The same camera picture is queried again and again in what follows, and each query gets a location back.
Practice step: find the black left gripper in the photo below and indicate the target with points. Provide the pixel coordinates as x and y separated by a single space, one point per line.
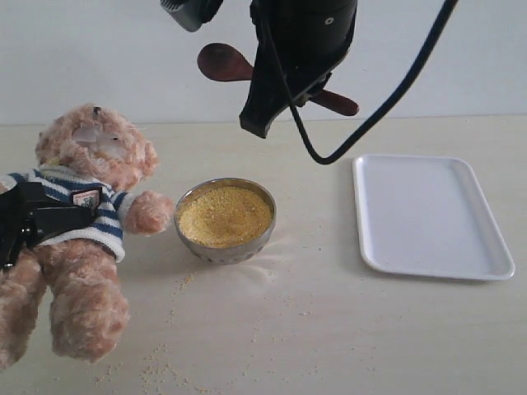
28 218

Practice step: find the white rectangular plastic tray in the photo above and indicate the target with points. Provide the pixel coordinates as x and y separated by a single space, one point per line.
427 216

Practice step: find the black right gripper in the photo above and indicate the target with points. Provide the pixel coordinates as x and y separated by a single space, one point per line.
300 38

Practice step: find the steel bowl of yellow grain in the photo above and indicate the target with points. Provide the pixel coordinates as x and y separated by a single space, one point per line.
225 221

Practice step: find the beige teddy bear striped sweater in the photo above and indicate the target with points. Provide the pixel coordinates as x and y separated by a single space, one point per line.
91 156

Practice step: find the dark red wooden spoon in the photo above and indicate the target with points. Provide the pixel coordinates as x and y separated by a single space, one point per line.
223 63

